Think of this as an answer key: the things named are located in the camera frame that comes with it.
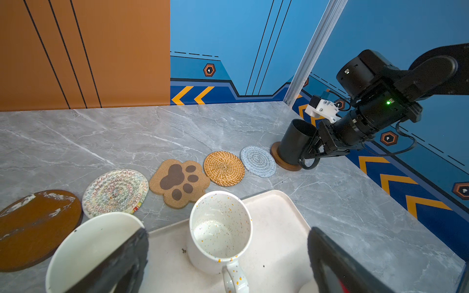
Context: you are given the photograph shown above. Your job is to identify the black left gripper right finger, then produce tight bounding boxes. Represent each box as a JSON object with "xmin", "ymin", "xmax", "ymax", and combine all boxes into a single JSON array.
[{"xmin": 307, "ymin": 227, "xmax": 393, "ymax": 293}]

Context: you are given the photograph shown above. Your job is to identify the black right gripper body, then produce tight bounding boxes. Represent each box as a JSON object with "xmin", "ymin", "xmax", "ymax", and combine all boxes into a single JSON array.
[{"xmin": 317, "ymin": 113, "xmax": 372, "ymax": 157}]

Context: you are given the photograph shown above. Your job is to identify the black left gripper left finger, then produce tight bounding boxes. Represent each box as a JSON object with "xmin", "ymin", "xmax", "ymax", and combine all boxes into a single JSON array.
[{"xmin": 67, "ymin": 228, "xmax": 149, "ymax": 293}]

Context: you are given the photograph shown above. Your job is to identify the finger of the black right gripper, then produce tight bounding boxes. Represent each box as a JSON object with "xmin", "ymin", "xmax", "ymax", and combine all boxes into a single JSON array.
[{"xmin": 300, "ymin": 131, "xmax": 329, "ymax": 159}]

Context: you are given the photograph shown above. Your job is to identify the black mug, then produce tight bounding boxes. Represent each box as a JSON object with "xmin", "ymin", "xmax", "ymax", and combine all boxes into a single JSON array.
[{"xmin": 278, "ymin": 118, "xmax": 320, "ymax": 170}]

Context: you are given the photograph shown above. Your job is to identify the plain brown wooden round coaster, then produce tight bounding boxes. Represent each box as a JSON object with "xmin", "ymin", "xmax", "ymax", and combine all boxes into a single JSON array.
[{"xmin": 270, "ymin": 142, "xmax": 302, "ymax": 172}]

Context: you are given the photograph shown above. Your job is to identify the white mug blue handle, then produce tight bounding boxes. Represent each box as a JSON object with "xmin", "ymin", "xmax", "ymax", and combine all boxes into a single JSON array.
[{"xmin": 45, "ymin": 212, "xmax": 144, "ymax": 293}]

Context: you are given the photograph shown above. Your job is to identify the red inside white mug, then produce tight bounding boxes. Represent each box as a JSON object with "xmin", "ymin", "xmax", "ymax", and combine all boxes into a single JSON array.
[{"xmin": 297, "ymin": 279, "xmax": 349, "ymax": 293}]

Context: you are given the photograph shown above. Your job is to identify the light blue woven coaster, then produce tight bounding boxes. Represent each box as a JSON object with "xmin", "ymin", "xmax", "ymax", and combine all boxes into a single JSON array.
[{"xmin": 240, "ymin": 146, "xmax": 276, "ymax": 178}]

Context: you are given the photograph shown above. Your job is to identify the white multicolour rope coaster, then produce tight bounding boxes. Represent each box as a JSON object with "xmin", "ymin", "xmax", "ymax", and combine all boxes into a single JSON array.
[{"xmin": 81, "ymin": 169, "xmax": 149, "ymax": 219}]

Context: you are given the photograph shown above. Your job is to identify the woven rattan round coaster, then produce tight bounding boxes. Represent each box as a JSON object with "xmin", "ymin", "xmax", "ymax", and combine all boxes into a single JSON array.
[{"xmin": 203, "ymin": 151, "xmax": 245, "ymax": 187}]

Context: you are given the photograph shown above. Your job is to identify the scratched brown wooden round coaster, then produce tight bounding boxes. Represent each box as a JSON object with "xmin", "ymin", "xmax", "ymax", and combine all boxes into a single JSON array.
[{"xmin": 1, "ymin": 189, "xmax": 83, "ymax": 272}]

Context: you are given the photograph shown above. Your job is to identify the cork paw print coaster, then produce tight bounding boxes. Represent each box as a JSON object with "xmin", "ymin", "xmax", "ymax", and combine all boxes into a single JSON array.
[{"xmin": 149, "ymin": 159, "xmax": 210, "ymax": 209}]

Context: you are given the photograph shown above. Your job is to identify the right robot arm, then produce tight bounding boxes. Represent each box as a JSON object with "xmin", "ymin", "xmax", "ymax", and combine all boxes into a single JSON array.
[{"xmin": 300, "ymin": 43, "xmax": 469, "ymax": 159}]

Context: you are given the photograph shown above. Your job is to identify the white serving tray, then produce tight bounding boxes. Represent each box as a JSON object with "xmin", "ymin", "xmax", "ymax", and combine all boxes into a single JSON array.
[{"xmin": 139, "ymin": 190, "xmax": 313, "ymax": 293}]

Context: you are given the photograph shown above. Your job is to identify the white speckled mug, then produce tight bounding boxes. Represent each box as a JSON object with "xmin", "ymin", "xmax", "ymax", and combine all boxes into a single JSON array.
[{"xmin": 187, "ymin": 191, "xmax": 254, "ymax": 293}]

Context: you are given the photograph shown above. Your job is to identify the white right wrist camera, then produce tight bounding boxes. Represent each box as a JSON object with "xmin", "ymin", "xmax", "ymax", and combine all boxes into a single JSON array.
[{"xmin": 304, "ymin": 95, "xmax": 341, "ymax": 124}]

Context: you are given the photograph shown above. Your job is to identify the aluminium corner post right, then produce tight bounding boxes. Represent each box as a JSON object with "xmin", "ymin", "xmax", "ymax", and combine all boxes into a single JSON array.
[{"xmin": 283, "ymin": 0, "xmax": 348, "ymax": 109}]

